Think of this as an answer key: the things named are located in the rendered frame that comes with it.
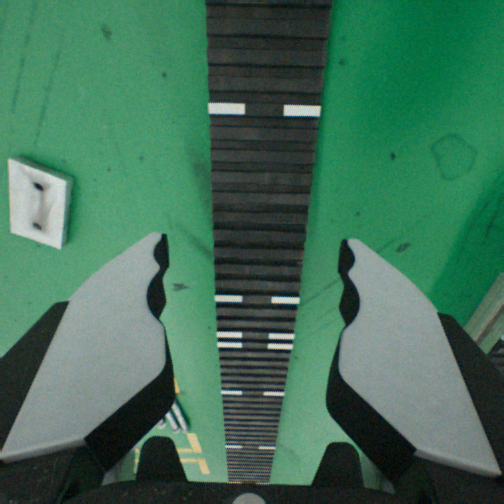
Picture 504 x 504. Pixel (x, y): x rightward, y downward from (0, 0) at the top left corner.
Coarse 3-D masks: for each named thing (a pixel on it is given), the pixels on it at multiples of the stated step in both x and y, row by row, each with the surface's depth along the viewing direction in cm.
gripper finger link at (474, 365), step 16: (448, 320) 7; (448, 336) 7; (464, 336) 7; (464, 352) 6; (480, 352) 6; (464, 368) 6; (480, 368) 6; (496, 368) 6; (480, 384) 6; (496, 384) 6; (480, 400) 5; (496, 400) 5; (480, 416) 5; (496, 416) 5; (496, 432) 5; (496, 448) 5; (416, 464) 5; (432, 464) 5; (400, 480) 5; (416, 480) 5; (432, 480) 4; (448, 480) 4; (464, 480) 4; (480, 480) 4; (496, 480) 4; (400, 496) 5; (416, 496) 5; (432, 496) 4; (448, 496) 4; (464, 496) 4; (480, 496) 4; (496, 496) 4
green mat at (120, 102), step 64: (0, 0) 11; (64, 0) 11; (128, 0) 11; (192, 0) 11; (384, 0) 11; (448, 0) 11; (0, 64) 13; (64, 64) 13; (128, 64) 13; (192, 64) 13; (384, 64) 12; (448, 64) 12; (0, 128) 14; (64, 128) 14; (128, 128) 14; (192, 128) 14; (320, 128) 14; (384, 128) 14; (448, 128) 14; (0, 192) 16; (128, 192) 16; (192, 192) 16; (320, 192) 16; (384, 192) 16; (448, 192) 16; (0, 256) 19; (64, 256) 19; (192, 256) 19; (320, 256) 18; (384, 256) 18; (448, 256) 18; (0, 320) 22; (192, 320) 22; (320, 320) 22; (192, 384) 27; (320, 384) 27; (320, 448) 35
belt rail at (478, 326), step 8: (496, 280) 19; (496, 288) 19; (488, 296) 20; (496, 296) 19; (480, 304) 20; (488, 304) 20; (496, 304) 19; (480, 312) 20; (488, 312) 20; (496, 312) 20; (472, 320) 21; (480, 320) 20; (488, 320) 20; (496, 320) 20; (464, 328) 22; (472, 328) 21; (480, 328) 20; (488, 328) 20; (496, 328) 19; (472, 336) 21; (480, 336) 21; (488, 336) 20; (496, 336) 19; (480, 344) 20; (488, 344) 20
